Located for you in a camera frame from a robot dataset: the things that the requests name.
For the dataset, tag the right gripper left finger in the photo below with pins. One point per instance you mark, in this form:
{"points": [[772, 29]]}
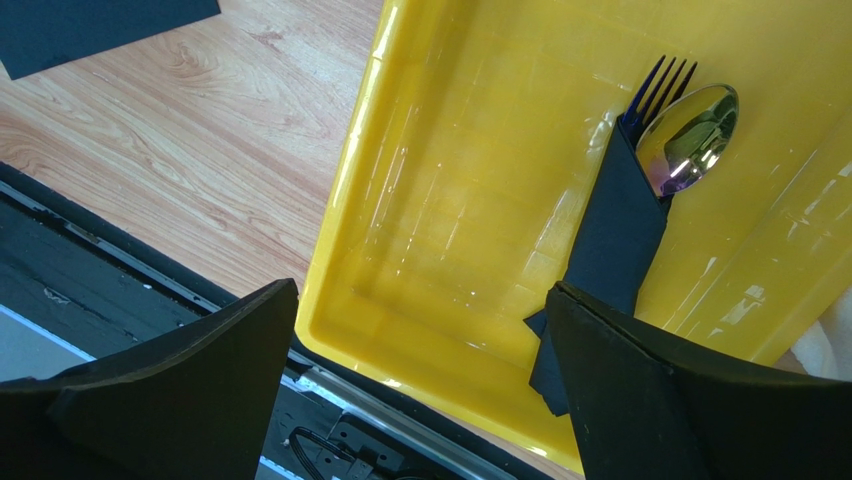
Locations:
{"points": [[193, 403]]}

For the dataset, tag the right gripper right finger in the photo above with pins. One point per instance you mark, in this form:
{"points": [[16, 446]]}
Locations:
{"points": [[647, 404]]}

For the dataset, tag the black paper napkin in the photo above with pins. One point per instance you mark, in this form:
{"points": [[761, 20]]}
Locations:
{"points": [[38, 35]]}

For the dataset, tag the shiny spoon in bundle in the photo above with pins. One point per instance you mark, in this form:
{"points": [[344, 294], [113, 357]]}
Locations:
{"points": [[688, 138]]}

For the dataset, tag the dark fork in bundle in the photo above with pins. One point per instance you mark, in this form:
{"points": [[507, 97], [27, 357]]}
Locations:
{"points": [[665, 84]]}

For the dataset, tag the yellow plastic bin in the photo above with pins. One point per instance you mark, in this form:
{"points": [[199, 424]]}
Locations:
{"points": [[477, 133]]}

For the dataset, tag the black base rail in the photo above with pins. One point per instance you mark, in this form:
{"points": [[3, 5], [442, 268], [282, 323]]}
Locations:
{"points": [[75, 288]]}

